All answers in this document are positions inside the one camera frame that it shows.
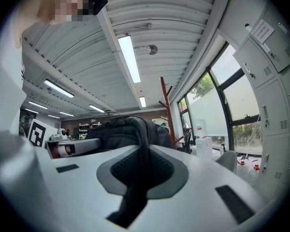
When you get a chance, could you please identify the person's white shirt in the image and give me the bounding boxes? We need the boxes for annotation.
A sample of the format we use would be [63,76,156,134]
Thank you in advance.
[0,15,28,140]

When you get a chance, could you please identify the grey metal lockers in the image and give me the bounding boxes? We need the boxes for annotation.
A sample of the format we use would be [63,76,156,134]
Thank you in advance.
[232,0,290,203]

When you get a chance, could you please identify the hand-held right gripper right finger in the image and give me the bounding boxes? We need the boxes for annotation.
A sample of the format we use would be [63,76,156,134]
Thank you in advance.
[135,144,280,232]

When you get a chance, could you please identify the black window frame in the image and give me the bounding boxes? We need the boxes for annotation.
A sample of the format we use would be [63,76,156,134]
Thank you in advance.
[177,41,263,157]

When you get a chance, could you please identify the white shelf desk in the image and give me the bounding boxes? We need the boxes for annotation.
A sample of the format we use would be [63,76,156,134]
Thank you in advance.
[78,122,103,140]

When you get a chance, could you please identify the black backpack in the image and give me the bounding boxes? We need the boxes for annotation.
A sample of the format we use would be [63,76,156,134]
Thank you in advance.
[83,115,176,229]

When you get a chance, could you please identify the round ceiling sensor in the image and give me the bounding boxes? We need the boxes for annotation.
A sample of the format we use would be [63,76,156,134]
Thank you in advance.
[146,44,159,56]

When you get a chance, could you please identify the red-brown wooden coat rack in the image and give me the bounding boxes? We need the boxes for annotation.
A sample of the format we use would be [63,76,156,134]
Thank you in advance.
[158,76,185,147]

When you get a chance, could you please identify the red handled clear jug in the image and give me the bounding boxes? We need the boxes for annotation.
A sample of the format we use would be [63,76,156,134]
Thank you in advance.
[236,155,249,167]
[250,159,261,172]

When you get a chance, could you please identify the person's head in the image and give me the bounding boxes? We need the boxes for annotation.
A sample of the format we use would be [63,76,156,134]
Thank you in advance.
[36,0,97,25]

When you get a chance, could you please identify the ceiling strip lights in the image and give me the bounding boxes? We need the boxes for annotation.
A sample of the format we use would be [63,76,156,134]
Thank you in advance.
[25,35,147,119]

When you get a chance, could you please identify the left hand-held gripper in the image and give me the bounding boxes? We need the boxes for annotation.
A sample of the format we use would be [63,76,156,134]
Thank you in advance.
[28,118,102,160]

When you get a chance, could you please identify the grey shell chair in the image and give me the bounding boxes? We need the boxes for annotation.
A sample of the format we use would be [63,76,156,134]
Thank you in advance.
[215,150,238,174]

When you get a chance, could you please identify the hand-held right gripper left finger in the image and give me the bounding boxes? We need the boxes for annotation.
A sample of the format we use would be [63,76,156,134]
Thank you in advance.
[0,129,142,232]

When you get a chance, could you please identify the white paper notice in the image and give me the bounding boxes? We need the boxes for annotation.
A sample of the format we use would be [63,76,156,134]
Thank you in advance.
[250,19,275,44]

